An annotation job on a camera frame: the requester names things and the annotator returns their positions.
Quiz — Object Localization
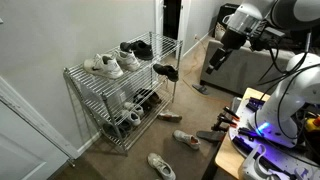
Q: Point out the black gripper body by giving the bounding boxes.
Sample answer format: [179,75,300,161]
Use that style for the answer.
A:
[209,29,247,70]

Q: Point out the black sneaker rack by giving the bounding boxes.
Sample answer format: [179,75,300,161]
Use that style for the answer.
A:
[153,64,179,82]
[120,40,153,61]

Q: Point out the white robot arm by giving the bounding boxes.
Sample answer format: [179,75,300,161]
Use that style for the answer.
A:
[206,0,320,148]

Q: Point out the grey sneaker floor near rack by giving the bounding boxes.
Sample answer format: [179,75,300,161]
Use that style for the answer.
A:
[157,111,182,123]

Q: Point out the black sneaker top rack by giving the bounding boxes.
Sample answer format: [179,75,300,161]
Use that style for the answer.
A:
[120,40,153,61]

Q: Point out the brown shoes bottom rack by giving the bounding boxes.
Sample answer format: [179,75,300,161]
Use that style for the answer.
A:
[133,89,162,111]

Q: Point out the grey sneaker floor middle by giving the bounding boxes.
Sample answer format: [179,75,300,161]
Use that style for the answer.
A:
[173,130,200,150]

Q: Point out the white sneaker top back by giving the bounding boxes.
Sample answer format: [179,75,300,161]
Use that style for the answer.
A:
[114,50,140,71]

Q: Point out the white sneaker bottom rack rear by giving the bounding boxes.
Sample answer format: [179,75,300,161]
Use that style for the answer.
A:
[124,102,144,117]

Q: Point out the white sneaker rack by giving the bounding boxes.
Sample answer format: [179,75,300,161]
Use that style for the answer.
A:
[121,110,141,126]
[124,102,144,117]

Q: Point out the white sneaker bottom rack front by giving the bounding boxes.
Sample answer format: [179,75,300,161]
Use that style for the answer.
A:
[121,110,141,126]

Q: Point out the white sneaker top front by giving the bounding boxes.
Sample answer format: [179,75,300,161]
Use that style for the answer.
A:
[83,54,123,79]

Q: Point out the dark shoe bottom rack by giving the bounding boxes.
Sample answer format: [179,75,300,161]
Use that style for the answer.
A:
[102,121,132,138]

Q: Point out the grey sneaker floor front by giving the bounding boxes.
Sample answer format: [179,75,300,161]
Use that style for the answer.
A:
[147,153,176,180]

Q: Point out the dark slipper by sofa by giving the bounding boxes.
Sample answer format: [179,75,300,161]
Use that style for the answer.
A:
[192,84,209,95]

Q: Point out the black speaker box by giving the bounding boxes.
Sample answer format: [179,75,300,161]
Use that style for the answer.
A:
[213,3,238,40]

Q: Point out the grey sofa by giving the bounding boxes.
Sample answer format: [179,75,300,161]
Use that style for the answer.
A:
[200,39,281,95]

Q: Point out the black orange clamps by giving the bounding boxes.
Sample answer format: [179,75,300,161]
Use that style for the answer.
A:
[211,106,240,132]

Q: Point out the dark sandal on floor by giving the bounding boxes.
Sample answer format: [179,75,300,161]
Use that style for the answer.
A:
[196,131,225,142]

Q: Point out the yellow red button box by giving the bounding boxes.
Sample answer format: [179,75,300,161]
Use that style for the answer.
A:
[305,116,320,132]

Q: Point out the white door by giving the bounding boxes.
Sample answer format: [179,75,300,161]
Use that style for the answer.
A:
[0,78,80,180]

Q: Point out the orange extension cord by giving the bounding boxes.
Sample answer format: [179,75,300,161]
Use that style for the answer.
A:
[181,33,231,101]

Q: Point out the silver wire shoe rack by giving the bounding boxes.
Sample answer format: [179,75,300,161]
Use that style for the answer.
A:
[63,32,183,153]

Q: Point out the round robot base plate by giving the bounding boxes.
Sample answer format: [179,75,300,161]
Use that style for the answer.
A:
[229,99,320,180]

